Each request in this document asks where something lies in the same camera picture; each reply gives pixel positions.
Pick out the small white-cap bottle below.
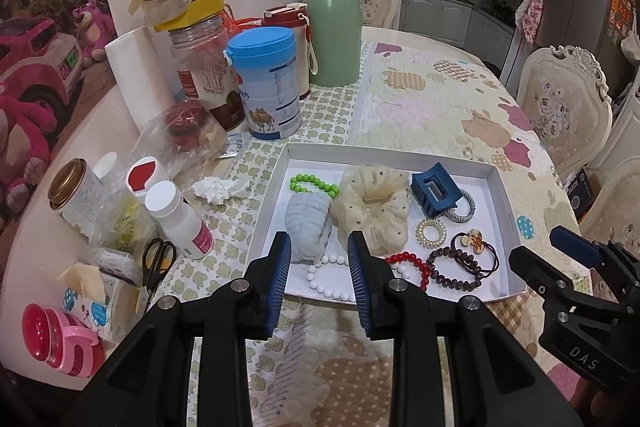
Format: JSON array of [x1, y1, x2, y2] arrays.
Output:
[[92, 152, 121, 181]]

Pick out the light blue scrunchie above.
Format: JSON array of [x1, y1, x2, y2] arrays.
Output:
[[284, 192, 334, 264]]

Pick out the white shallow box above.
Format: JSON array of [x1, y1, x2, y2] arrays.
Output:
[[247, 142, 526, 305]]

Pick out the white bead bracelet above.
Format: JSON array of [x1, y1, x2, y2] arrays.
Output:
[[305, 254, 358, 303]]

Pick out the white paper towel roll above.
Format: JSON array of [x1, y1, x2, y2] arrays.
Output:
[[104, 27, 176, 128]]

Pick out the bottle with red flip cap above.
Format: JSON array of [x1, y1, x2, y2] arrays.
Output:
[[125, 156, 172, 198]]

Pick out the small foil sachet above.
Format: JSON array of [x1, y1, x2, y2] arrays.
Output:
[[219, 132, 247, 158]]

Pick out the clear bag with yellow contents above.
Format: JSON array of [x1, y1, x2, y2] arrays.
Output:
[[90, 194, 152, 254]]

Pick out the grey hair tie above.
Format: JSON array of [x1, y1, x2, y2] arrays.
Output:
[[442, 188, 476, 224]]

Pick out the pink bear wall poster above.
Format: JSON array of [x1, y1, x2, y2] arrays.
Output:
[[0, 0, 119, 233]]

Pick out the clear jar with yellow lid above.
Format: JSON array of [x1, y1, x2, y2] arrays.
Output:
[[152, 0, 247, 132]]

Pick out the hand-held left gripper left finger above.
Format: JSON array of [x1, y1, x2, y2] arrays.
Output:
[[62, 231, 293, 427]]

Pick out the white kitchen cabinets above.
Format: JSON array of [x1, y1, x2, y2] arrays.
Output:
[[400, 0, 516, 54]]

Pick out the gold coil hair tie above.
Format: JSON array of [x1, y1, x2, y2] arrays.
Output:
[[415, 217, 453, 250]]

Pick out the white bottle with pink label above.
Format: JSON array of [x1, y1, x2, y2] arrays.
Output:
[[145, 182, 215, 260]]

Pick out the cream dotted scrunchie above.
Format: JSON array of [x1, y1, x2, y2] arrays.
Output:
[[331, 165, 413, 255]]

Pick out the black hair tie with charm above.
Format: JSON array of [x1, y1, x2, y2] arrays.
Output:
[[451, 229, 501, 280]]

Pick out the gold-lid tin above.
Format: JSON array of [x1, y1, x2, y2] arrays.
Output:
[[47, 158, 109, 241]]

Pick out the blue hair claw clip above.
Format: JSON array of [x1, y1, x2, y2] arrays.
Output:
[[411, 163, 461, 215]]

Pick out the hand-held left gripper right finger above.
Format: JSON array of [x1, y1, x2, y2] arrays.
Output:
[[346, 230, 556, 427]]

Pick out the clear bag with red contents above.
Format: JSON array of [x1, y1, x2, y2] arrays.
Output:
[[132, 99, 232, 174]]

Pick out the green thermos jug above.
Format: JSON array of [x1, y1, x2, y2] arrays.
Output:
[[302, 0, 363, 88]]

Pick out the cream tumbler with red lid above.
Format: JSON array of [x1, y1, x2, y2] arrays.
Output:
[[263, 4, 319, 101]]

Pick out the blue-lid milk powder can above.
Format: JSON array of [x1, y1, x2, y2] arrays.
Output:
[[223, 27, 303, 140]]

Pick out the pink cup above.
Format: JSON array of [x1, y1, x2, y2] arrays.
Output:
[[21, 302, 107, 379]]

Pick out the crumpled white tissue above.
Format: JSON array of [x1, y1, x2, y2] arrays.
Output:
[[189, 176, 253, 206]]

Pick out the red bead bracelet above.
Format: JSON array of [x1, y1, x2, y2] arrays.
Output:
[[385, 251, 431, 290]]

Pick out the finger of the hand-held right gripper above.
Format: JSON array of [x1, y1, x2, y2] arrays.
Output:
[[550, 226, 640, 308], [509, 246, 583, 310]]

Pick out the cartoon print tissue pack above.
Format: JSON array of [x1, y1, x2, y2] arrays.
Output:
[[55, 263, 142, 344]]

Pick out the brown bead bracelet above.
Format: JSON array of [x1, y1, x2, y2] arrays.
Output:
[[425, 246, 483, 292]]

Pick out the black-handled scissors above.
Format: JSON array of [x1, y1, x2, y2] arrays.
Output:
[[136, 238, 178, 314]]

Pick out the dark blue box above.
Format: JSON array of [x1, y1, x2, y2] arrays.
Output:
[[565, 167, 596, 216]]

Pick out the green bead bracelet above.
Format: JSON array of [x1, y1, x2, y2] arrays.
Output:
[[289, 174, 341, 198]]

